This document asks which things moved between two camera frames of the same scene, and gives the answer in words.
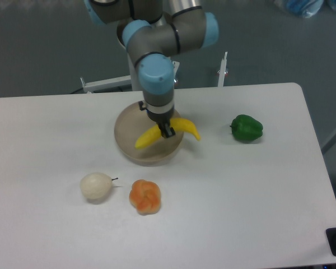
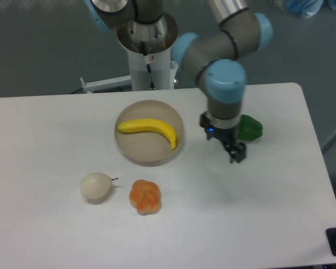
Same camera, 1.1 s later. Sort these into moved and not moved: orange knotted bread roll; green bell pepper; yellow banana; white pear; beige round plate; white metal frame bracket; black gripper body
Moved: yellow banana; black gripper body
Not moved: green bell pepper; white metal frame bracket; orange knotted bread roll; white pear; beige round plate
